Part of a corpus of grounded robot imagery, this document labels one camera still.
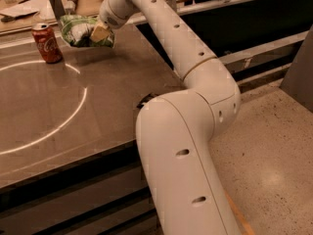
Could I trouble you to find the red coke can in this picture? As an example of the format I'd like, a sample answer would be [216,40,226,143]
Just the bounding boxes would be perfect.
[31,23,63,64]

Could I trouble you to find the wooden back desk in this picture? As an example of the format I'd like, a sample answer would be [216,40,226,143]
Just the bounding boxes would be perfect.
[0,0,104,35]

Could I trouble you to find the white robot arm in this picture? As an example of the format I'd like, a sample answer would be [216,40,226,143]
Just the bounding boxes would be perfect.
[99,0,242,235]

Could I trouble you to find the grey drawer cabinet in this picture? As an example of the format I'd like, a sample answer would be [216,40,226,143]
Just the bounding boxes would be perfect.
[0,142,159,235]

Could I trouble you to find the white paper sheets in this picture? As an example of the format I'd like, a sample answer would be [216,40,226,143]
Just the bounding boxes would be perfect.
[0,0,47,19]

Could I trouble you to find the black snack bar wrapper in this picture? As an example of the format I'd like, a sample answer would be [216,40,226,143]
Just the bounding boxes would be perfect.
[136,93,158,109]

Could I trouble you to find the green jalapeno chip bag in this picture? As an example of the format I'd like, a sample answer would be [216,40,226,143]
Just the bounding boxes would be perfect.
[61,15,114,48]

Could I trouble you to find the grey metal bracket post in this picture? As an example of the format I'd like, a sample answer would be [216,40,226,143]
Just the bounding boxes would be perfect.
[49,0,66,28]

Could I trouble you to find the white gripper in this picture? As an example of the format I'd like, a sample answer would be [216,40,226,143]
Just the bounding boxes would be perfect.
[90,0,129,42]

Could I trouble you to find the caulk tube tool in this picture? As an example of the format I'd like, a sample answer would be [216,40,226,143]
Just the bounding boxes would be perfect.
[65,0,78,15]

